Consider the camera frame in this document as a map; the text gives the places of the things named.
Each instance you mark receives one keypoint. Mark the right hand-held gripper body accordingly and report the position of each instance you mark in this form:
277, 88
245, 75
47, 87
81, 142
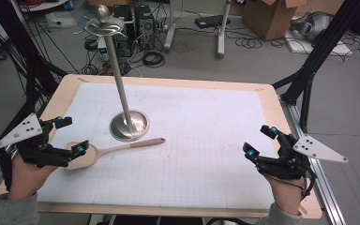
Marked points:
289, 164

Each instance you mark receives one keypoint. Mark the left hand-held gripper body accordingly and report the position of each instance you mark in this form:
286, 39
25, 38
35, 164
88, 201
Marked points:
20, 131

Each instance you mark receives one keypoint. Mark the beige wooden spatula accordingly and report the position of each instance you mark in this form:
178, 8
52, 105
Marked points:
131, 146

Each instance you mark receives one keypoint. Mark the silver metal utensil stand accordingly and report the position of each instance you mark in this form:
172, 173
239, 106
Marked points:
120, 81

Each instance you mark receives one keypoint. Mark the person's right hand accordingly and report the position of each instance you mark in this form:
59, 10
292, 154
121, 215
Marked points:
287, 193

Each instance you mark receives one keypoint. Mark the person's left hand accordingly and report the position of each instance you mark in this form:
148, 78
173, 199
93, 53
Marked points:
25, 178

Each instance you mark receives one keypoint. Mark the white grid mat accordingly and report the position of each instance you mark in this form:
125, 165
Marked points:
200, 125

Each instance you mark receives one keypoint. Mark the power supply with green display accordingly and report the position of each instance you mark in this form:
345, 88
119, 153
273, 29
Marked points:
103, 50

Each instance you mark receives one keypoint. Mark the white flat board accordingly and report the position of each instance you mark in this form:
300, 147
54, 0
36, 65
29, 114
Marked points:
318, 48

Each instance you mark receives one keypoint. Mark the clear plastic bag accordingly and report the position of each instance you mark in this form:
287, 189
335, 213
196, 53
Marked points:
61, 19

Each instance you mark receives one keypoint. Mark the black computer tower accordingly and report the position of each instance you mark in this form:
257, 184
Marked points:
125, 34
144, 25

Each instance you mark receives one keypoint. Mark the white stand leg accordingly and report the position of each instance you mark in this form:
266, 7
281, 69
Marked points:
170, 28
222, 31

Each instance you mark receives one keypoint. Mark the brown cardboard box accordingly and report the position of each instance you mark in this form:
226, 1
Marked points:
267, 18

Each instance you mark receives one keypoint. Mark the grey bag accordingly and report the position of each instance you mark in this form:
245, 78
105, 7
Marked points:
312, 26

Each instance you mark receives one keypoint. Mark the white round table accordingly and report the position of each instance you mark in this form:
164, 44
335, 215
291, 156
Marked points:
43, 4

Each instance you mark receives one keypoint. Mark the flat black device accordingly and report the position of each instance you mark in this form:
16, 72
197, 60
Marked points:
211, 21

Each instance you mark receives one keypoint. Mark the black metal frame struts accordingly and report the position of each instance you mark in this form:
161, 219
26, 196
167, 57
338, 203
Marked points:
28, 56
325, 40

